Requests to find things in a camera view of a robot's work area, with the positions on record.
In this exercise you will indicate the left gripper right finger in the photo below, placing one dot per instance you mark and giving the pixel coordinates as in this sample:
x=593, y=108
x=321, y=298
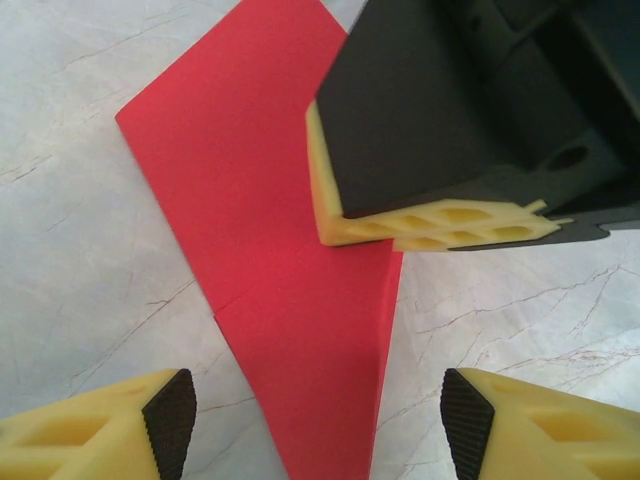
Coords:
x=505, y=450

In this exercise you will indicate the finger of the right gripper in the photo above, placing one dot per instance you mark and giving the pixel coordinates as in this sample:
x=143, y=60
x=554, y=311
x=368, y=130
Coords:
x=400, y=125
x=500, y=240

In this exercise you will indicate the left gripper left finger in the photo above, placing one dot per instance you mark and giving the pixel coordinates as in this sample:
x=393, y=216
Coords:
x=75, y=440

